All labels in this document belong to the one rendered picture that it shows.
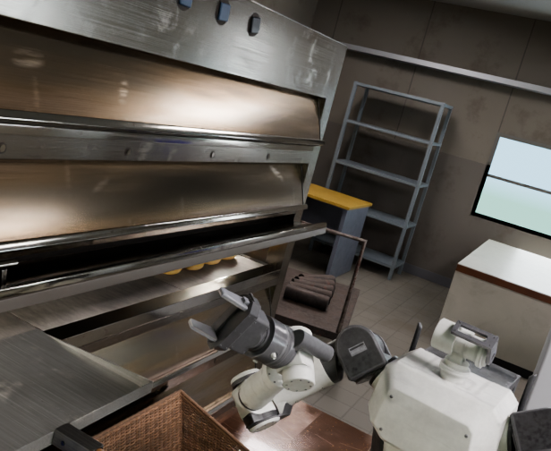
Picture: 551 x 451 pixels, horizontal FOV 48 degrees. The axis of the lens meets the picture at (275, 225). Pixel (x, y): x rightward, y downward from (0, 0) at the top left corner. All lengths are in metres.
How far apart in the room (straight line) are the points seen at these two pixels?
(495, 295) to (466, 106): 2.97
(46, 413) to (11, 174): 0.48
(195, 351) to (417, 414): 1.01
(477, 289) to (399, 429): 4.52
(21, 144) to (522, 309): 5.00
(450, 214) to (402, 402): 6.77
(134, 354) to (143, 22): 0.95
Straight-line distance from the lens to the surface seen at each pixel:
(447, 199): 8.05
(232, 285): 2.23
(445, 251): 8.11
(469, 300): 5.87
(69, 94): 1.37
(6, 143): 1.30
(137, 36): 1.50
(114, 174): 1.57
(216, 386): 2.47
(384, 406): 1.37
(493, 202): 7.96
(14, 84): 1.28
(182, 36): 1.62
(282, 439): 2.59
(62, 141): 1.39
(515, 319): 5.85
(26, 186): 1.38
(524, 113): 7.96
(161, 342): 2.01
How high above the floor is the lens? 1.90
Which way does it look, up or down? 12 degrees down
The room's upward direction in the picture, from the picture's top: 15 degrees clockwise
